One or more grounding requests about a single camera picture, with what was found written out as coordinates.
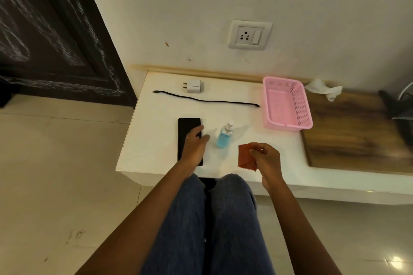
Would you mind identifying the person's left hand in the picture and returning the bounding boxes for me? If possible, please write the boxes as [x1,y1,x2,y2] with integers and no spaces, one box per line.
[178,125,210,173]

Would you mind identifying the person's right hand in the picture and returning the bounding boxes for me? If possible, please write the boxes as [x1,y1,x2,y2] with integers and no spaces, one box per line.
[250,143,285,190]

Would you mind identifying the orange cleaning cloth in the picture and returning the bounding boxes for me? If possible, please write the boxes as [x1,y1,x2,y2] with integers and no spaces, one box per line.
[238,143,259,172]

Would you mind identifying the black smartphone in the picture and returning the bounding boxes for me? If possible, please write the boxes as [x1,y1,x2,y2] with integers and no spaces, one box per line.
[177,118,204,167]

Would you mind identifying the person's left forearm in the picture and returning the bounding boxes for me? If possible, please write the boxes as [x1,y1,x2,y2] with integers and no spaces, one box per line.
[75,161,198,275]

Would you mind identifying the person's right forearm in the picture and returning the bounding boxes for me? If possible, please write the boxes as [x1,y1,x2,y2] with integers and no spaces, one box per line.
[262,179,343,275]

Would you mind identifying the blue liquid spray bottle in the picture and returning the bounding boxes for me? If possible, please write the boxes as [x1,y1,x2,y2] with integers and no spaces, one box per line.
[216,122,234,149]

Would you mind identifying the pink plastic mesh basket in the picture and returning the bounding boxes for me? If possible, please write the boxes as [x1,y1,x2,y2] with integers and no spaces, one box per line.
[262,76,314,132]

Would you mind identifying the white charger adapter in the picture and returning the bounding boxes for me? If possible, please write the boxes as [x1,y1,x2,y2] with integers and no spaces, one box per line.
[183,79,202,94]

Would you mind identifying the beige wooden trim strip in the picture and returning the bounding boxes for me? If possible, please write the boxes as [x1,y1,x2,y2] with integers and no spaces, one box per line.
[129,64,310,85]

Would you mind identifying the crumpled white tissue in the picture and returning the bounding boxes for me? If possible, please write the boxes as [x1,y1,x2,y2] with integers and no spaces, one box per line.
[304,79,343,102]

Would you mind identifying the person's blue jeans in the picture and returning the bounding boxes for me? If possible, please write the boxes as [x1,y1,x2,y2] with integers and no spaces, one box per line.
[141,173,277,275]

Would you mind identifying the brown wooden board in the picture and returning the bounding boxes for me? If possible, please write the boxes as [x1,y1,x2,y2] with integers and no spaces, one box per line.
[301,89,413,175]

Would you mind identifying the black fan stand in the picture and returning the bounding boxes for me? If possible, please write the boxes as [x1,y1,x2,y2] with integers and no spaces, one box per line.
[378,90,413,143]

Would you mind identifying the dark carved wooden door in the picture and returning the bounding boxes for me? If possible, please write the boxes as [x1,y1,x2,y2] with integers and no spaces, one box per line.
[0,0,137,108]

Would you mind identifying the black charging cable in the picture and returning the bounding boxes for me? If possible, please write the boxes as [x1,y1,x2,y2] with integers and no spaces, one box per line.
[153,90,261,108]

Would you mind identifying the white wall socket plate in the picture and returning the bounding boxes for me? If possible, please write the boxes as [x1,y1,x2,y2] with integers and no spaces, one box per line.
[228,20,273,50]

